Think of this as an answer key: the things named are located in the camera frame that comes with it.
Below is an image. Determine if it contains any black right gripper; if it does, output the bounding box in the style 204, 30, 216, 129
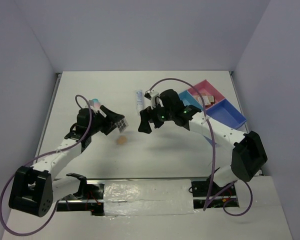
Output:
138, 99, 175, 134

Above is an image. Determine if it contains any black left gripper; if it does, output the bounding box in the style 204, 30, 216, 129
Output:
88, 105, 124, 136

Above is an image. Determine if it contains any beige makeup sponge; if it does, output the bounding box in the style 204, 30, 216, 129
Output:
116, 135, 127, 145

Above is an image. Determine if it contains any peach square compact box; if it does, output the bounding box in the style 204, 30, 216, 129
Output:
196, 96, 212, 108

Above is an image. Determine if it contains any gold long eyeshadow palette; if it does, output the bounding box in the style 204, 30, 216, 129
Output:
193, 95, 216, 105

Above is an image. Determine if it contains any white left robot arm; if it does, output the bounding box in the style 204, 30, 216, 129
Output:
8, 105, 128, 217

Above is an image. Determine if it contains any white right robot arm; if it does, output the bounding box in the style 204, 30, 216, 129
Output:
138, 89, 268, 196

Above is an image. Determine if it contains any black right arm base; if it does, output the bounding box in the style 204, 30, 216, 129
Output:
188, 174, 238, 210

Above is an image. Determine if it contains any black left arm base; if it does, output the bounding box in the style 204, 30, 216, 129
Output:
52, 173, 105, 216

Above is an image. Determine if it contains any white tube blue print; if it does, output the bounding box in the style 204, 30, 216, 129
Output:
135, 89, 144, 114

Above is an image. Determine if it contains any pink blue gradient bottle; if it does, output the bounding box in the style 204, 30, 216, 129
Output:
88, 98, 101, 111

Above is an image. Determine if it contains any light blue organizer bin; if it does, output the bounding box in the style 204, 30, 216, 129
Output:
178, 90, 204, 111

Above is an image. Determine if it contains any dark blue organizer bin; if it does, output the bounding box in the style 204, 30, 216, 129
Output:
206, 99, 247, 129

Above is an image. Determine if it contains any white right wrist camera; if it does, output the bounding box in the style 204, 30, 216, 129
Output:
144, 90, 160, 109

